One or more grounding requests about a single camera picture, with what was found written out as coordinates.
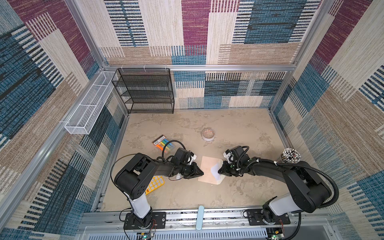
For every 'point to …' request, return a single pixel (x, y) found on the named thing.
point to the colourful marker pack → (160, 143)
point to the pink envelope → (206, 164)
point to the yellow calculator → (156, 182)
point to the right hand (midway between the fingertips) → (219, 173)
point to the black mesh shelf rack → (146, 90)
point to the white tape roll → (208, 134)
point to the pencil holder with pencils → (290, 155)
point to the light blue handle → (199, 221)
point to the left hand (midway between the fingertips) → (203, 173)
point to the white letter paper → (215, 168)
